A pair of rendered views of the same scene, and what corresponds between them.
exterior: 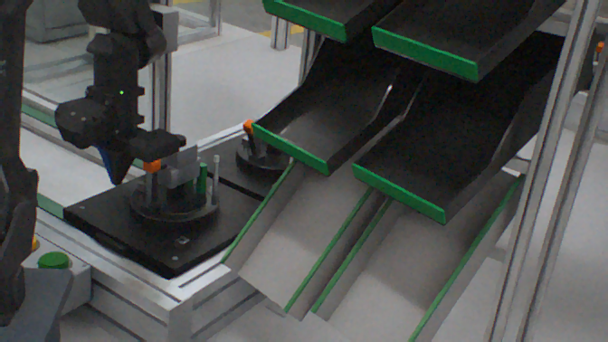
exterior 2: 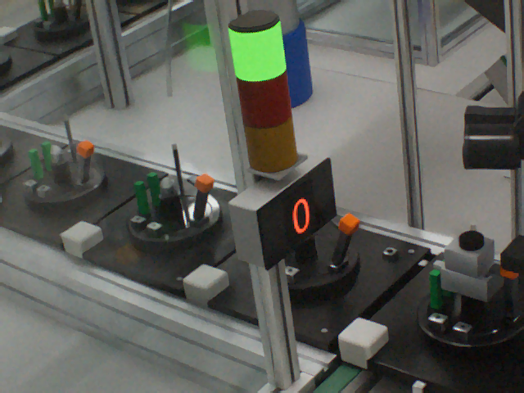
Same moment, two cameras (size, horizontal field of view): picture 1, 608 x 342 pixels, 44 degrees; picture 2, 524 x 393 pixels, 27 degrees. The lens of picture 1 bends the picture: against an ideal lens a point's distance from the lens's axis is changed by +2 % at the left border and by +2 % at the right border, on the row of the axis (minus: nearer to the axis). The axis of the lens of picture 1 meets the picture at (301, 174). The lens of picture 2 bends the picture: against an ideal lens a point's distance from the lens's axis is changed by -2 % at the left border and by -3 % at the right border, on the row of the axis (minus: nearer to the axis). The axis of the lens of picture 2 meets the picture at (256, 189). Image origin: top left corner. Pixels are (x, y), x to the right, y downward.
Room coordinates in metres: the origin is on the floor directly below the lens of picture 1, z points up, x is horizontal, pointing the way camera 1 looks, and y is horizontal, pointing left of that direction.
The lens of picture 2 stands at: (1.07, 1.28, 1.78)
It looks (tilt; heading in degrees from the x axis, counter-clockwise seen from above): 29 degrees down; 280
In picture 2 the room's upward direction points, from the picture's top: 9 degrees counter-clockwise
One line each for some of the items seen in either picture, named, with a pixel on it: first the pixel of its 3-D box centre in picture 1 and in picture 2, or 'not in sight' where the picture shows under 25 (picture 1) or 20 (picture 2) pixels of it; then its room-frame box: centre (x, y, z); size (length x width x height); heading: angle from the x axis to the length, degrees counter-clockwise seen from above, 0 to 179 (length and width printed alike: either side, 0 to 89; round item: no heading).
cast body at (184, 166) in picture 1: (180, 156); (464, 259); (1.03, 0.19, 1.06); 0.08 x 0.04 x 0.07; 147
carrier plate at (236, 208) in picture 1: (175, 213); (474, 328); (1.02, 0.20, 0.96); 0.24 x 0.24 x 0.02; 57
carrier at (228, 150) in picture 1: (275, 140); (304, 242); (1.24, 0.06, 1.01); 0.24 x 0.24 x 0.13; 57
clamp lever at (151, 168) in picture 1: (155, 180); (504, 286); (0.99, 0.22, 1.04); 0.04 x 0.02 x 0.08; 147
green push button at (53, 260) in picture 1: (53, 264); not in sight; (0.85, 0.33, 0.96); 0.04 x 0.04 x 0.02
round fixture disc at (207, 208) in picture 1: (175, 203); (473, 316); (1.02, 0.20, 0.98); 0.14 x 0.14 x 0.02
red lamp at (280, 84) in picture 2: not in sight; (264, 94); (1.23, 0.29, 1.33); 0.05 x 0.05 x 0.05
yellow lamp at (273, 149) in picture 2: not in sight; (270, 139); (1.23, 0.29, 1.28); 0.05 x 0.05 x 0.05
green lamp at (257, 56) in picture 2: not in sight; (257, 47); (1.23, 0.29, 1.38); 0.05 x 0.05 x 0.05
